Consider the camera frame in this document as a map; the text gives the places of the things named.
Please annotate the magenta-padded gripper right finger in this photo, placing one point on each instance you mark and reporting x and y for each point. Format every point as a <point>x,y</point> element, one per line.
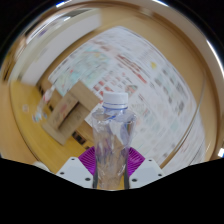
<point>148,170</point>

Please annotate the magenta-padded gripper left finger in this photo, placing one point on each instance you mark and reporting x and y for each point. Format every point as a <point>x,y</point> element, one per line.
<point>75,171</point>

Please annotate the clear plastic water bottle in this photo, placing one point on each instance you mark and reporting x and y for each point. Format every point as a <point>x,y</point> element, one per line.
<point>111,146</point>

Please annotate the brown cardboard box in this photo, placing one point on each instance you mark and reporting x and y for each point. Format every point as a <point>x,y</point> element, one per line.
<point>65,113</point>

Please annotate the white standing air conditioner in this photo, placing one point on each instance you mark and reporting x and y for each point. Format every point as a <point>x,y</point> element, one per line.
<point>60,46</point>

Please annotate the group of wall posters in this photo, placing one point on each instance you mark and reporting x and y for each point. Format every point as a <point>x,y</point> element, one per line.
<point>150,83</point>

